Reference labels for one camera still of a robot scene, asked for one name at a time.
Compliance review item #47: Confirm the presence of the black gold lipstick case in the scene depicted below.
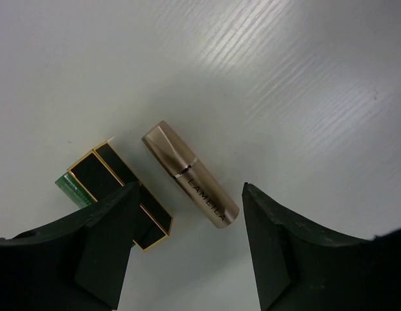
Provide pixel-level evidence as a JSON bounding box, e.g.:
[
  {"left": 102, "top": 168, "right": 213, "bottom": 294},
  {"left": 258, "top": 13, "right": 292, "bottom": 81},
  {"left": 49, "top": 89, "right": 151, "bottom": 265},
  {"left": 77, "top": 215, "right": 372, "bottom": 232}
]
[{"left": 67, "top": 141, "right": 173, "bottom": 251}]

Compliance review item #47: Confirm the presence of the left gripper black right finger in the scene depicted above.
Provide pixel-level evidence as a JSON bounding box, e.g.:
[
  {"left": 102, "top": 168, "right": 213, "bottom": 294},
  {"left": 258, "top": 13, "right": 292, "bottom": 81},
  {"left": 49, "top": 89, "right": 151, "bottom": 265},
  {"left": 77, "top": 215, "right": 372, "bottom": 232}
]
[{"left": 242, "top": 183, "right": 401, "bottom": 310}]

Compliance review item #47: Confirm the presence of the green lip balm tube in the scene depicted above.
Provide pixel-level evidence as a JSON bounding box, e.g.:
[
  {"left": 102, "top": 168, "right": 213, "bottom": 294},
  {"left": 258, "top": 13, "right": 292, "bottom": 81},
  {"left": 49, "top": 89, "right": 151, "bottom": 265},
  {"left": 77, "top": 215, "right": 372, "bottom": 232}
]
[{"left": 55, "top": 172, "right": 95, "bottom": 209}]

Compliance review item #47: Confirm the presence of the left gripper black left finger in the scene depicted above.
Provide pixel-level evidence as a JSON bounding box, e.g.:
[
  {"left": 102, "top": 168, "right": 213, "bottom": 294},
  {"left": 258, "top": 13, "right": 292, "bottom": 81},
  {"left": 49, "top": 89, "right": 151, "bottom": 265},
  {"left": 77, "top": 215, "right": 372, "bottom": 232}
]
[{"left": 0, "top": 182, "right": 139, "bottom": 310}]

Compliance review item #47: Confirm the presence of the rose gold lipstick tube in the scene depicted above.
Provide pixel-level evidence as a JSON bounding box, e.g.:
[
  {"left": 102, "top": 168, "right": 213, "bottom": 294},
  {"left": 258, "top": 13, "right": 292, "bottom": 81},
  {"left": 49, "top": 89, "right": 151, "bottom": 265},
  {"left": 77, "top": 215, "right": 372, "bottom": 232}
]
[{"left": 142, "top": 121, "right": 240, "bottom": 229}]

